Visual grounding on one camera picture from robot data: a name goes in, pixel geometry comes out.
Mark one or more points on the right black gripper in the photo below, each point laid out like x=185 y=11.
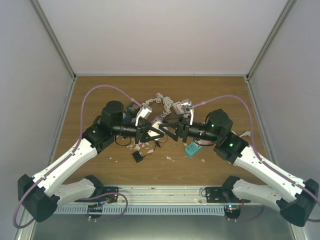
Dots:
x=182 y=128

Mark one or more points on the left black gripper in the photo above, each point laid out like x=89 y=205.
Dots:
x=143 y=126

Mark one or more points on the white cube socket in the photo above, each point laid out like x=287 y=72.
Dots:
x=177 y=107

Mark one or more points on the teal power strip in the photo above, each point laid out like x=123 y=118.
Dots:
x=192 y=149

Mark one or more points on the black charger plug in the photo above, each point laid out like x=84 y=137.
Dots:
x=138 y=157

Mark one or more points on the white square adapter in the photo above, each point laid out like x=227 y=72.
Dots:
x=156 y=132

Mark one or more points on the pink cube socket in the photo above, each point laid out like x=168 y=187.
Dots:
x=206 y=142

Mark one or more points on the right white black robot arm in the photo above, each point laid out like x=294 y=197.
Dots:
x=293 y=197

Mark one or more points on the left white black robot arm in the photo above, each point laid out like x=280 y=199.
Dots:
x=42 y=193

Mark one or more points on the purple power strip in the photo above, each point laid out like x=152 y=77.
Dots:
x=157 y=118

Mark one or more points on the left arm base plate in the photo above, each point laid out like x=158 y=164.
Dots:
x=96 y=205

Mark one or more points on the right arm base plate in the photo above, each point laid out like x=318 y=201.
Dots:
x=232 y=205

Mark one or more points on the grey slotted cable duct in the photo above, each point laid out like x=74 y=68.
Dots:
x=212 y=210

